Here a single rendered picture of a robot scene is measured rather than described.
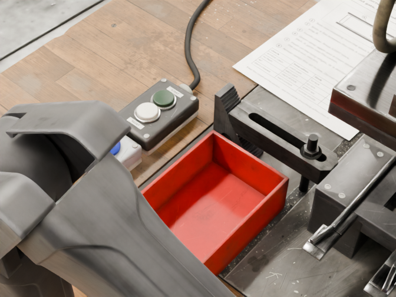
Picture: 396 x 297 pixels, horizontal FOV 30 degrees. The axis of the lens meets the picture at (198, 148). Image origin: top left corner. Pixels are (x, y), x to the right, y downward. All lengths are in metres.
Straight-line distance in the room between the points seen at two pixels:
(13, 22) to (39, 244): 2.28
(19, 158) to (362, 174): 0.51
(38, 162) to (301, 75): 0.69
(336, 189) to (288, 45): 0.35
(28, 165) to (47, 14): 2.23
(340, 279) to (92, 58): 0.50
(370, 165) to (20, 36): 1.86
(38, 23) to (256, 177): 1.80
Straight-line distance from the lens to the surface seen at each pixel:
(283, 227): 0.92
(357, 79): 0.75
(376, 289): 0.79
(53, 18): 2.65
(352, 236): 0.87
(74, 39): 1.16
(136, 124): 0.98
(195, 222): 0.91
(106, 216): 0.40
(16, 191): 0.38
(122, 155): 0.95
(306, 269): 0.89
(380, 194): 0.86
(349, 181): 0.87
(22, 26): 2.64
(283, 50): 1.14
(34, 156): 0.46
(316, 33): 1.17
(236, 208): 0.92
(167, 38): 1.15
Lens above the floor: 1.65
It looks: 49 degrees down
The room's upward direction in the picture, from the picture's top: 1 degrees clockwise
